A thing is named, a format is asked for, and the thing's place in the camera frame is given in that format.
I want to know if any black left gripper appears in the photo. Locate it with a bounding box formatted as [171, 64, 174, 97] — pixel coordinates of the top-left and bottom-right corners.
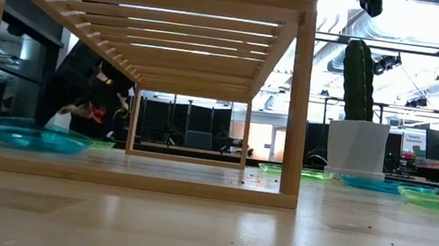
[34, 57, 138, 138]

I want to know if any translucent blue plastic plate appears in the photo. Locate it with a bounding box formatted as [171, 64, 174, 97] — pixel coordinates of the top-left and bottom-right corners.
[0, 114, 96, 158]
[337, 173, 439, 200]

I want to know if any dark glass cabinet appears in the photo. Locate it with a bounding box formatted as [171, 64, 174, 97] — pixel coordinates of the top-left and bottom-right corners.
[0, 0, 69, 134]

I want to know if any black room partition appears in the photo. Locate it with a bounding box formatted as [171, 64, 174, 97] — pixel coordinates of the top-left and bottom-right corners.
[136, 96, 234, 154]

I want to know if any grey chair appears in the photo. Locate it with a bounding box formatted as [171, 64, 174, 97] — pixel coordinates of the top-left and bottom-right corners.
[183, 129, 215, 151]

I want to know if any white faceted plant pot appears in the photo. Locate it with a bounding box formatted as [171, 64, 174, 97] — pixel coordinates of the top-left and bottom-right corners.
[322, 117, 392, 184]

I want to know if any green cactus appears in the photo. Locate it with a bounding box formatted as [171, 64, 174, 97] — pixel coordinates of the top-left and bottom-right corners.
[336, 37, 383, 124]

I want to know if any black ceiling spotlight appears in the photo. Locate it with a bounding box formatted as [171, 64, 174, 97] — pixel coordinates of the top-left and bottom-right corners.
[372, 50, 404, 78]

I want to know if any white printed sign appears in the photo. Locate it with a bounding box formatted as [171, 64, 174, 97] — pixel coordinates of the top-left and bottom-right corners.
[400, 128, 429, 157]

